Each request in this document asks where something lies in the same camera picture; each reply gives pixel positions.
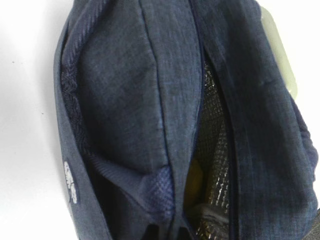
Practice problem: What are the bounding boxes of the dark blue lunch bag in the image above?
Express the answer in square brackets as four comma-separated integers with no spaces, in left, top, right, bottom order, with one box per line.
[54,0,320,240]

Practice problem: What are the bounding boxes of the yellow squash toy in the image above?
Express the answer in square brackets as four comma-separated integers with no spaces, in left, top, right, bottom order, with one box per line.
[183,158,204,209]

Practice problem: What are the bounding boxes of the green lidded glass food container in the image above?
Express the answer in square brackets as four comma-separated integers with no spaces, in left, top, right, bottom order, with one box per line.
[260,6,298,100]

